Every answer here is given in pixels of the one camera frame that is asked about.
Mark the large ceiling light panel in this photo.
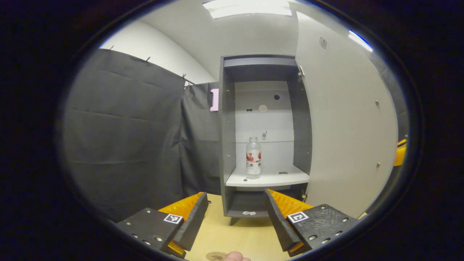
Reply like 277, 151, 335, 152
202, 0, 292, 19

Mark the long ceiling light strip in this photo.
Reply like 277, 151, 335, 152
349, 30, 374, 52

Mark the white cabinet shelf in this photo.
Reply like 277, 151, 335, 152
225, 165, 310, 188

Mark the beige cabinet door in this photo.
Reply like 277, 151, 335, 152
294, 11, 399, 218

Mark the dark grey cabinet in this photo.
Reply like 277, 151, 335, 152
219, 54, 313, 226

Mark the clear bottle red label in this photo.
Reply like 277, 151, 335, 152
246, 137, 262, 179

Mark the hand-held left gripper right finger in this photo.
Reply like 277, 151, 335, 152
264, 188, 359, 257

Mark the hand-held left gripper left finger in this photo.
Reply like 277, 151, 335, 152
115, 192, 210, 258

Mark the black backdrop cloth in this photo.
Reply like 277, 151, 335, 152
60, 47, 409, 223

